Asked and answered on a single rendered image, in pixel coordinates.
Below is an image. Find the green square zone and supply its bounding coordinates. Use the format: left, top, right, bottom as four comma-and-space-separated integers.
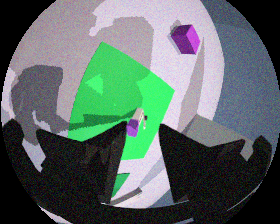
67, 42, 175, 161

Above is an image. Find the small purple block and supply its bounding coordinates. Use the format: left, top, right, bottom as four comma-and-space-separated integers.
170, 24, 200, 54

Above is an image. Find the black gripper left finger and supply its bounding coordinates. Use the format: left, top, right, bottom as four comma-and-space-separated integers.
36, 121, 127, 204

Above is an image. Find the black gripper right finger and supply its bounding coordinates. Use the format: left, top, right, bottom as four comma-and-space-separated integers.
157, 123, 245, 203

